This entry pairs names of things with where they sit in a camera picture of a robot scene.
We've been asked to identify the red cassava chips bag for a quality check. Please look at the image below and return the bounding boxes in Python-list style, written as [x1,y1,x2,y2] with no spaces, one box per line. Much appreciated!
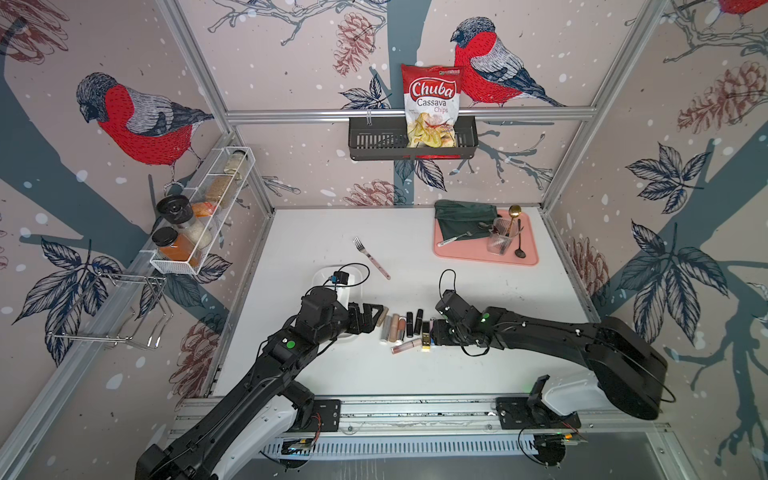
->
[401,65,463,148]

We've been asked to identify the dark green cloth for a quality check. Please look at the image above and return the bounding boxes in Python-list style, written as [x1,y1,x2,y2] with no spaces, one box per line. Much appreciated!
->
[434,199,500,241]

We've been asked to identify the beige gold lipstick tube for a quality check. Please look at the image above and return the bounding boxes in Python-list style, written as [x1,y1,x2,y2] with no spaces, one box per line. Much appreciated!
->
[376,307,389,327]

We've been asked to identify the black round lipstick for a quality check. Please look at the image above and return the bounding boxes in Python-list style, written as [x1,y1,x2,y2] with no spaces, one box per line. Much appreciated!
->
[414,309,424,336]

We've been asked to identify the white handled fork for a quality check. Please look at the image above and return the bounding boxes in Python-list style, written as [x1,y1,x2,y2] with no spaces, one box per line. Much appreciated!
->
[436,231,473,248]

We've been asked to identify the gold spoon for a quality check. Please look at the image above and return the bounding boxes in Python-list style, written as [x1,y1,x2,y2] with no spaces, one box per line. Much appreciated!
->
[507,205,522,237]

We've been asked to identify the black spoon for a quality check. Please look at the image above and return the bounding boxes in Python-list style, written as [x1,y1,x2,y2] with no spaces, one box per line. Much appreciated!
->
[514,218,527,259]

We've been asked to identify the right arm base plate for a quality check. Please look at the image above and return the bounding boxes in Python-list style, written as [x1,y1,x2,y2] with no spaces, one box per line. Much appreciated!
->
[495,395,581,430]

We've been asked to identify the tan lipstick tube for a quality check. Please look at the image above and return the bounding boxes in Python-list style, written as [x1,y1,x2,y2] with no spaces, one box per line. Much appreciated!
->
[387,314,400,343]

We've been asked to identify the pale spice jar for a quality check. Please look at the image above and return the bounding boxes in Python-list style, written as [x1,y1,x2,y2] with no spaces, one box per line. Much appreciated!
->
[223,150,249,181]

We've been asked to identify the pink silicone mat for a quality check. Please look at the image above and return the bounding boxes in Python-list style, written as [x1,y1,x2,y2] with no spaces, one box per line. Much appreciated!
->
[433,208,539,266]

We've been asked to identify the tan spice jar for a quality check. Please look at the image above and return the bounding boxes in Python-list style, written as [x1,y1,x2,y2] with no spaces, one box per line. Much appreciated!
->
[205,175,238,208]

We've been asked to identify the small black lipstick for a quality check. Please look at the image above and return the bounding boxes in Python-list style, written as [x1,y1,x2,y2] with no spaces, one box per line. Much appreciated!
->
[405,311,414,338]

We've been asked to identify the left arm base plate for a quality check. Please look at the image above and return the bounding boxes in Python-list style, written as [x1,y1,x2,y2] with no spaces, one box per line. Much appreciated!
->
[299,399,342,433]

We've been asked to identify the black wall basket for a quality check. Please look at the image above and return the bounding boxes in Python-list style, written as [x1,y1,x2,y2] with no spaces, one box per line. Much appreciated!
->
[348,116,479,161]

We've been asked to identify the wire hook rack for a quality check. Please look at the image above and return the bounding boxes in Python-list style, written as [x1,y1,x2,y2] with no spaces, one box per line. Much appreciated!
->
[45,273,174,350]

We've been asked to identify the white rectangular storage box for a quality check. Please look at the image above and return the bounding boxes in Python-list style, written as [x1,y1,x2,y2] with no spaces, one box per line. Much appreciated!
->
[303,264,370,343]

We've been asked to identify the silver lipstick tube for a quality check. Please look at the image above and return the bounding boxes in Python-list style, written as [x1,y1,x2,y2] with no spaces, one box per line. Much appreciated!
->
[380,315,393,344]

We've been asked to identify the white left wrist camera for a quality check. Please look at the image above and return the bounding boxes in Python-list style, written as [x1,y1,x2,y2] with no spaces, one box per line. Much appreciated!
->
[329,269,350,308]

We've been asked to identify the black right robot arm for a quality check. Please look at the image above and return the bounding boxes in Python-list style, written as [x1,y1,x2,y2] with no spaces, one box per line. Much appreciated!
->
[433,290,668,420]

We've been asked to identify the pink handled fork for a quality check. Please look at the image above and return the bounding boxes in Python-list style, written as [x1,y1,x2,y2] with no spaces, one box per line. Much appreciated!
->
[353,237,391,280]

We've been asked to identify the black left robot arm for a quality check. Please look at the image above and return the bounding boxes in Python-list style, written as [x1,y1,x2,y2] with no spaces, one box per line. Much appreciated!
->
[135,287,386,479]

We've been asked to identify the black lid white spice jar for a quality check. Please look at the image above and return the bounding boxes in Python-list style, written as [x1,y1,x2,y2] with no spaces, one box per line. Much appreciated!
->
[156,195,213,248]

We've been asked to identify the clear ribbed glass cup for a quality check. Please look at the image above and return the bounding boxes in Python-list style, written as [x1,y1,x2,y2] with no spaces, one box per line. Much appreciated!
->
[487,217,514,256]

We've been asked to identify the black lid orange spice jar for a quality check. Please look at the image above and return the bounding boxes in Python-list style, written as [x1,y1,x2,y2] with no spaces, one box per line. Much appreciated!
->
[151,227,200,267]

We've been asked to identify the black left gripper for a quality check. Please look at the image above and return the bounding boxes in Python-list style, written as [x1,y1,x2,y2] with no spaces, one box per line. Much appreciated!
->
[315,300,385,345]

